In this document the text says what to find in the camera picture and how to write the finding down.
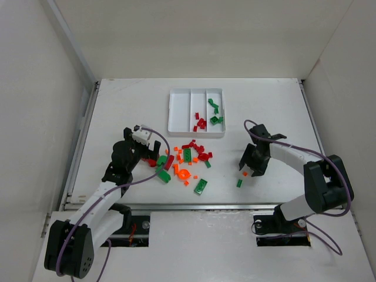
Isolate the small green slope lego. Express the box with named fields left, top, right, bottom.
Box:
left=236, top=179, right=243, bottom=187

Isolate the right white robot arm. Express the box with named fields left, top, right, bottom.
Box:
left=239, top=124, right=354, bottom=235

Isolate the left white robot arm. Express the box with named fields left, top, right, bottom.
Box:
left=43, top=125, right=161, bottom=279

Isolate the dark red brick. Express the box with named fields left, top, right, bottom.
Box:
left=164, top=155, right=174, bottom=170

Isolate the green red long lego assembly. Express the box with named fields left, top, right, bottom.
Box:
left=141, top=158, right=157, bottom=167

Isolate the green 2x3 lego plate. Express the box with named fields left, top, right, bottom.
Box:
left=183, top=148, right=192, bottom=163

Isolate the green arch lego brick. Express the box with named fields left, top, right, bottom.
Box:
left=156, top=167, right=171, bottom=183

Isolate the orange round lego piece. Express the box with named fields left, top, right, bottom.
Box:
left=173, top=164, right=192, bottom=180

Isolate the red round dome lego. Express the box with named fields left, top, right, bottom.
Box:
left=197, top=153, right=210, bottom=162

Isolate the white three-compartment tray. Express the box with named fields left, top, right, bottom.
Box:
left=167, top=88, right=226, bottom=138

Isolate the green square lego in tray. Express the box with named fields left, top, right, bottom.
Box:
left=210, top=116, right=220, bottom=125

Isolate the green flat plate lego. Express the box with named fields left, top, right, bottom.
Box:
left=194, top=179, right=207, bottom=195

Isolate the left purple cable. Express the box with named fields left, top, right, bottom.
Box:
left=55, top=126, right=171, bottom=282

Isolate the purple cable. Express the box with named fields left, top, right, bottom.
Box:
left=55, top=126, right=171, bottom=282
left=243, top=119, right=353, bottom=256

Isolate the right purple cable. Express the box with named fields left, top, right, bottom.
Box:
left=243, top=119, right=353, bottom=256

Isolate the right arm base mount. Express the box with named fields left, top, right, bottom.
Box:
left=252, top=214, right=311, bottom=247

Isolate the aluminium rail front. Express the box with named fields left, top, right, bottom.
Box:
left=64, top=202, right=343, bottom=211

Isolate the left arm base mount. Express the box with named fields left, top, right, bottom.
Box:
left=109, top=214, right=151, bottom=247

